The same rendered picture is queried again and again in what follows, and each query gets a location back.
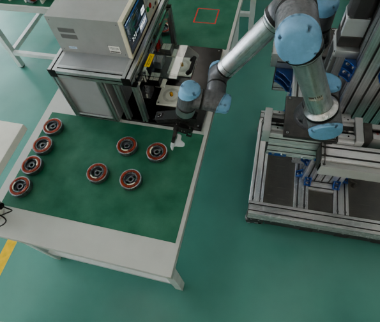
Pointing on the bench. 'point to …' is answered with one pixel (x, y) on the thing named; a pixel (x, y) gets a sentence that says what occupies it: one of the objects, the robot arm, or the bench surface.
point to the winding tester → (95, 25)
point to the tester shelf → (118, 69)
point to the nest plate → (164, 98)
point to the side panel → (87, 98)
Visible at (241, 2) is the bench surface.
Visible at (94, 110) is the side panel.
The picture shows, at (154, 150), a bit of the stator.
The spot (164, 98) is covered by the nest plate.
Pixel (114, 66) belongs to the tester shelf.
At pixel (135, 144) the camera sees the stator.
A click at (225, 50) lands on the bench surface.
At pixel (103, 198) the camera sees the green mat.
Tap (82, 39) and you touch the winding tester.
